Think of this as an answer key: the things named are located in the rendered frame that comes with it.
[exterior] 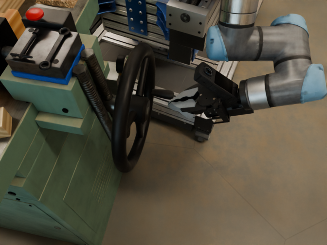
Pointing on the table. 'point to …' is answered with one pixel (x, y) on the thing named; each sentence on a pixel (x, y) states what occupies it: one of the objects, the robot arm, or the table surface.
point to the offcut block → (5, 123)
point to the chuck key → (27, 45)
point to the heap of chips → (58, 3)
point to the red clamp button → (34, 14)
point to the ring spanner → (54, 49)
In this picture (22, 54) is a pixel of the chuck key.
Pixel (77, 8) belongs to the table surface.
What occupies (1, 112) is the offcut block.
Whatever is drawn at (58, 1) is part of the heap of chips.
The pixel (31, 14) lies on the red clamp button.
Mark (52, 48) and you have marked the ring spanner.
